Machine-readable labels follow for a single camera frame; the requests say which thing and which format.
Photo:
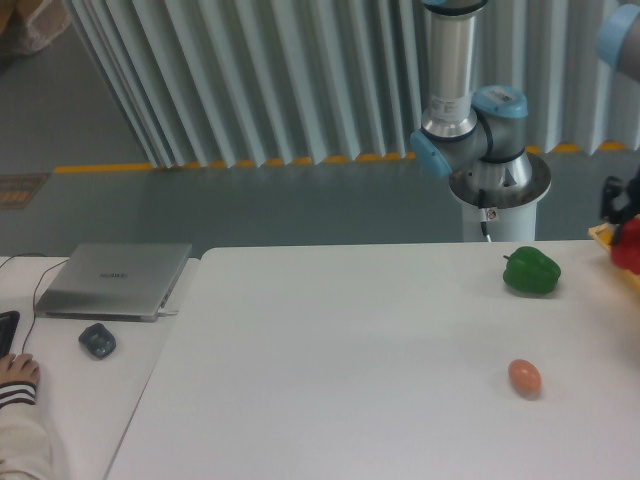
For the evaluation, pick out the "dark grey earbuds case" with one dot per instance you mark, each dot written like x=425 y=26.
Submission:
x=98 y=341

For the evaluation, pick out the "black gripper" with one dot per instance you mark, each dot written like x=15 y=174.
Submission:
x=613 y=189

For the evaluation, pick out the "black keyboard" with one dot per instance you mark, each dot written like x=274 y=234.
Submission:
x=8 y=325

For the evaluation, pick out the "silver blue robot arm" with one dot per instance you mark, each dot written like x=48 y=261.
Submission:
x=480 y=130

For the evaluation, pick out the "brown egg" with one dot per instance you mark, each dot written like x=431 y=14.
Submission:
x=525 y=378

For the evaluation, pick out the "person's hand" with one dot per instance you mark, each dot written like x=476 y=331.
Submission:
x=19 y=369

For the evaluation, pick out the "white folding partition screen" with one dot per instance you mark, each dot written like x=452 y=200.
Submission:
x=255 y=81

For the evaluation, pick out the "silver closed laptop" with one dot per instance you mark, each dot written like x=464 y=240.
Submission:
x=115 y=281

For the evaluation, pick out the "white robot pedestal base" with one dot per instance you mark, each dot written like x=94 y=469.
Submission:
x=499 y=200

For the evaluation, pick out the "green bell pepper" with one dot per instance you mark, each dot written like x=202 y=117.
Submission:
x=528 y=270

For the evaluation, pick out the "red bell pepper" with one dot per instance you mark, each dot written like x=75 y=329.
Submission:
x=625 y=246

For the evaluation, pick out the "white striped sleeve forearm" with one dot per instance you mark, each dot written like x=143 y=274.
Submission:
x=26 y=451

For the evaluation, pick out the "yellow plastic basket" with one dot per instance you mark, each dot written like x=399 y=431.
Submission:
x=602 y=234

